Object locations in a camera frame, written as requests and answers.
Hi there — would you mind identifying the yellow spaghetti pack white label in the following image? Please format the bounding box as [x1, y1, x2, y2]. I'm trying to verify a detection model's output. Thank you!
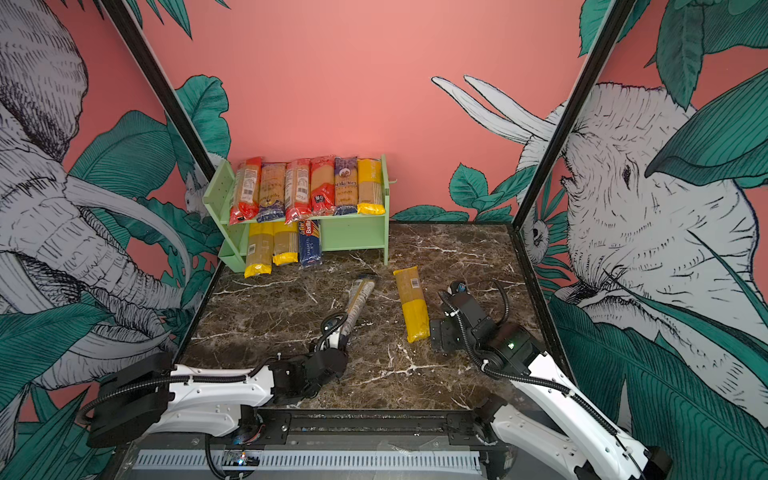
[393, 266, 430, 343]

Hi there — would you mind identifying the blue white label spaghetti pack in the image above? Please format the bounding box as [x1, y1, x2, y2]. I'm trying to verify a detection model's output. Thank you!
[340, 274, 377, 336]

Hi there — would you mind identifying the yellow spaghetti pack barcode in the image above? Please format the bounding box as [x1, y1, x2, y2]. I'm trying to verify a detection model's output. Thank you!
[244, 223, 274, 278]

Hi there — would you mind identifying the yellow Pastatime spaghetti pack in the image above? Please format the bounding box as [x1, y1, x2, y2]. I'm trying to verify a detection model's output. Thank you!
[273, 222, 299, 266]

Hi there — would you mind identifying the blue spaghetti pack underneath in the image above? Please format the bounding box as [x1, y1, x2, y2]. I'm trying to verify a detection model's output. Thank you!
[298, 220, 322, 268]

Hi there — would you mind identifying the yellow spaghetti pack top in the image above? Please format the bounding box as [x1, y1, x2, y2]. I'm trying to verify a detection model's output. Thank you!
[357, 158, 386, 215]

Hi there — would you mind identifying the blue yellow spaghetti pack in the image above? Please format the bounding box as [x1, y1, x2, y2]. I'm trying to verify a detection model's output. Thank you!
[256, 163, 286, 223]

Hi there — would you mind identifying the blue Ankara spaghetti pack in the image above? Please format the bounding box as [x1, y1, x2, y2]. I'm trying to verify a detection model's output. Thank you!
[334, 157, 358, 216]

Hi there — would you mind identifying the red yellow spaghetti pack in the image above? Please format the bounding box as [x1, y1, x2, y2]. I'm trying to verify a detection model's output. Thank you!
[310, 155, 335, 216]

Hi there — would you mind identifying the red spaghetti pack white label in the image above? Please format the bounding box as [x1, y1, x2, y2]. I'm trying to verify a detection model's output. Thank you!
[284, 158, 312, 224]

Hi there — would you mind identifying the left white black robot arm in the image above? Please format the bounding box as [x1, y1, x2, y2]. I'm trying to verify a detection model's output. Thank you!
[77, 348, 348, 448]

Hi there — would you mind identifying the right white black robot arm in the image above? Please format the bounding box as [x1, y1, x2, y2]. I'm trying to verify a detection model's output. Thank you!
[431, 282, 673, 479]

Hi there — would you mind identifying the green wooden two-tier shelf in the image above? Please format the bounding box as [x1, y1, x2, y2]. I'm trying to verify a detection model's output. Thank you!
[202, 155, 390, 273]

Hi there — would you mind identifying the white perforated strip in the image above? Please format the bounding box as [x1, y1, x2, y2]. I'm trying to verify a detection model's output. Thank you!
[133, 449, 483, 474]

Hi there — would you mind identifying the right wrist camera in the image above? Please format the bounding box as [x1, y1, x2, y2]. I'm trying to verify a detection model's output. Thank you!
[448, 281, 469, 297]

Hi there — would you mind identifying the right black frame post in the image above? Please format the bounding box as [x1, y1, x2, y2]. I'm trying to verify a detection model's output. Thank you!
[512, 0, 635, 233]

